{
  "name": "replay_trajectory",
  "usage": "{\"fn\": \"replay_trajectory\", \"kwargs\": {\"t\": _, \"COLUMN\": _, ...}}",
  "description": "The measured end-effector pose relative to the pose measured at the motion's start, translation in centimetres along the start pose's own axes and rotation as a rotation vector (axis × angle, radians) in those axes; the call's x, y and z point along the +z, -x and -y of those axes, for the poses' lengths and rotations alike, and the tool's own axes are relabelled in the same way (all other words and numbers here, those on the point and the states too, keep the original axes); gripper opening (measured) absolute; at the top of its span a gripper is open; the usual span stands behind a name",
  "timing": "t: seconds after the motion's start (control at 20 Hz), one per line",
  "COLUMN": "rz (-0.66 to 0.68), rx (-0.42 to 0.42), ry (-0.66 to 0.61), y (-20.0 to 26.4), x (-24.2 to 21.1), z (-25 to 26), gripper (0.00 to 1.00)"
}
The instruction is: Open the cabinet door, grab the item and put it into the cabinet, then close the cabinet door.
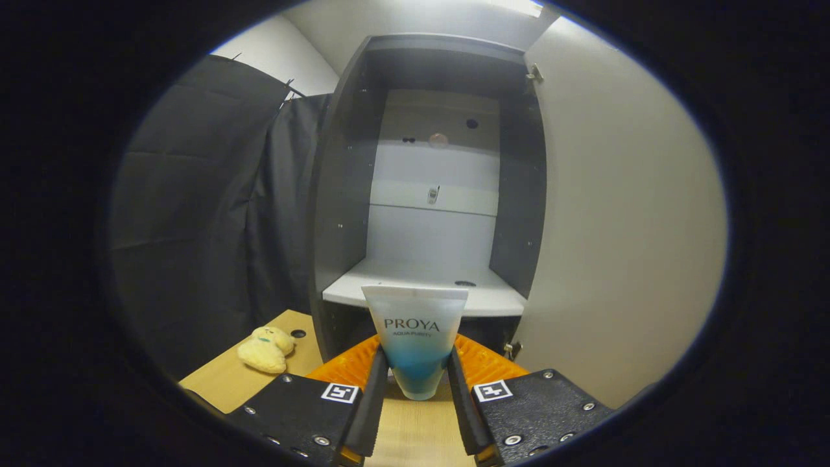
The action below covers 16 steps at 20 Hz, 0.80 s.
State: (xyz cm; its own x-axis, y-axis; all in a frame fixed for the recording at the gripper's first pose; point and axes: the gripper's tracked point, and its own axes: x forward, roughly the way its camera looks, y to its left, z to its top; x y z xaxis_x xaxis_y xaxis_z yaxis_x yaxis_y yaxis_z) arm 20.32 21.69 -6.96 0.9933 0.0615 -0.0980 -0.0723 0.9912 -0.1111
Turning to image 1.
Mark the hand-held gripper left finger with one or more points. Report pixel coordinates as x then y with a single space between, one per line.
373 408

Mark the black backdrop cloth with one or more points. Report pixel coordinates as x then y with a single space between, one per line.
194 227

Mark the dark grey cabinet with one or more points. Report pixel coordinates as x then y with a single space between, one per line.
337 194

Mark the yellow plush toy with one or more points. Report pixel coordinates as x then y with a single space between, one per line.
262 355

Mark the beige cabinet door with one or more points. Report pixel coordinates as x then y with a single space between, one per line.
629 227

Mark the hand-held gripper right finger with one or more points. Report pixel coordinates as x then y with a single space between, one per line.
462 408

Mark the white and blue tube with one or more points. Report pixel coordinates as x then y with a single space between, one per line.
415 311

